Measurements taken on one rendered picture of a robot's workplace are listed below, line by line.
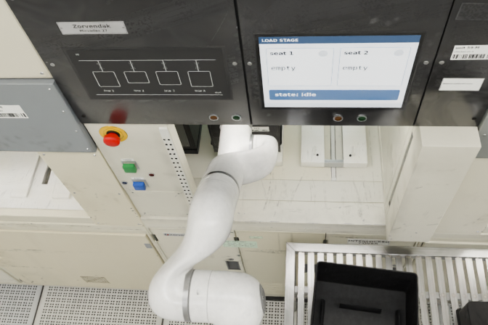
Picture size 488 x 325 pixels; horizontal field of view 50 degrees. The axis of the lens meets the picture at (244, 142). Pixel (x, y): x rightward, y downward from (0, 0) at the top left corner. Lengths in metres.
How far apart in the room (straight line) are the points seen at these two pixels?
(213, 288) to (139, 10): 0.52
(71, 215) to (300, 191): 0.75
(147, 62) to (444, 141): 0.64
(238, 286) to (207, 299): 0.06
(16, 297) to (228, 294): 1.87
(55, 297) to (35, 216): 0.89
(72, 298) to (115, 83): 1.69
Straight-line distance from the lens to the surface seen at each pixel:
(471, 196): 1.51
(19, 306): 2.76
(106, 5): 0.95
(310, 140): 1.73
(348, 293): 1.67
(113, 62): 1.06
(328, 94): 1.07
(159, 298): 1.04
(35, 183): 1.93
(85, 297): 2.64
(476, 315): 1.62
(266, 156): 1.26
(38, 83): 1.17
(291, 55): 0.98
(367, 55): 0.99
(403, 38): 0.96
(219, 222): 1.00
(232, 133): 1.35
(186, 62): 1.02
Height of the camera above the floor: 2.36
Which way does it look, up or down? 57 degrees down
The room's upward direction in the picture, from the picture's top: 9 degrees counter-clockwise
